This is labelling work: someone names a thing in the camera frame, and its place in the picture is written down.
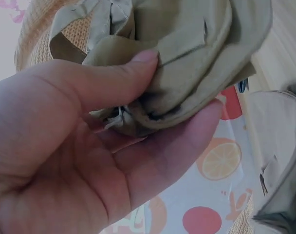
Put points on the person's left hand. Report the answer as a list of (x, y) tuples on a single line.
[(53, 151)]

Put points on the person's left thumb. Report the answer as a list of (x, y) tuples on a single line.
[(114, 80)]

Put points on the person's left fingers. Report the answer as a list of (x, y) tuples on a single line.
[(177, 151)]

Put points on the khaki cloth and knitted item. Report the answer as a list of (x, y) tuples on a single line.
[(272, 119), (182, 61)]

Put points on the fruit-print mat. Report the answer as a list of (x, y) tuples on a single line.
[(199, 195)]

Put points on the small dark blue object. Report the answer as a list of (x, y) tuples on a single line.
[(241, 85)]

